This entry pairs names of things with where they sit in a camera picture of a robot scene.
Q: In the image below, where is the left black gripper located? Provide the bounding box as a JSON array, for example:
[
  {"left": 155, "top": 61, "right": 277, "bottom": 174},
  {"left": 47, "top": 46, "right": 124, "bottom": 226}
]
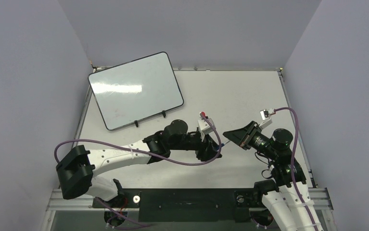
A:
[{"left": 169, "top": 131, "right": 222, "bottom": 161}]

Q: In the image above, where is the black framed whiteboard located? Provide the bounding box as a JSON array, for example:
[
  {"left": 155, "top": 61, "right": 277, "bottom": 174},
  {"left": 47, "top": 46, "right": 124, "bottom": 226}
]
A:
[{"left": 88, "top": 51, "right": 184, "bottom": 131}]

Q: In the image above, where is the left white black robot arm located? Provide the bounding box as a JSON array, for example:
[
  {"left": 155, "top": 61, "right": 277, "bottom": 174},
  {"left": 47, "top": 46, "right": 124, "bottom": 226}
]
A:
[{"left": 54, "top": 119, "right": 222, "bottom": 207}]

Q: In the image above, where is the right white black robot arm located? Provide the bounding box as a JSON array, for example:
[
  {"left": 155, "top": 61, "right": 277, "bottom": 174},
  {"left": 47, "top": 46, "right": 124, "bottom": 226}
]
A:
[{"left": 223, "top": 121, "right": 324, "bottom": 231}]

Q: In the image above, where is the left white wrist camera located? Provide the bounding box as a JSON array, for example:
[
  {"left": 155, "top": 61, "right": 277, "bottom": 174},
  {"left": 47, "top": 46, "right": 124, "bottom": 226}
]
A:
[{"left": 198, "top": 112, "right": 215, "bottom": 136}]

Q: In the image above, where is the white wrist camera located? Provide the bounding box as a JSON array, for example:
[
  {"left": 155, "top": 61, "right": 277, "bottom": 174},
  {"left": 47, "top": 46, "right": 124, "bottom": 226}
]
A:
[
  {"left": 259, "top": 108, "right": 276, "bottom": 130},
  {"left": 198, "top": 112, "right": 215, "bottom": 136}
]

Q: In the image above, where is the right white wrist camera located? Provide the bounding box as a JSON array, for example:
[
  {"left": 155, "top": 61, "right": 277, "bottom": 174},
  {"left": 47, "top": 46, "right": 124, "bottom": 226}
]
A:
[{"left": 259, "top": 108, "right": 276, "bottom": 130}]

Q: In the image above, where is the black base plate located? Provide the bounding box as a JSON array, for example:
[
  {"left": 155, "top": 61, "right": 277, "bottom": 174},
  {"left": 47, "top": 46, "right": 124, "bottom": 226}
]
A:
[{"left": 109, "top": 188, "right": 265, "bottom": 222}]

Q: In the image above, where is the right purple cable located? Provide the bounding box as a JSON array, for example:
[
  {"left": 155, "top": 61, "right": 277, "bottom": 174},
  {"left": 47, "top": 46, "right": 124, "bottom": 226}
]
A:
[{"left": 273, "top": 107, "right": 320, "bottom": 231}]

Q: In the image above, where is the aluminium front rail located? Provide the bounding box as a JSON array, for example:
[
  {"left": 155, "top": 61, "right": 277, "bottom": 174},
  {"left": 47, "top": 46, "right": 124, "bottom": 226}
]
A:
[{"left": 46, "top": 188, "right": 333, "bottom": 211}]

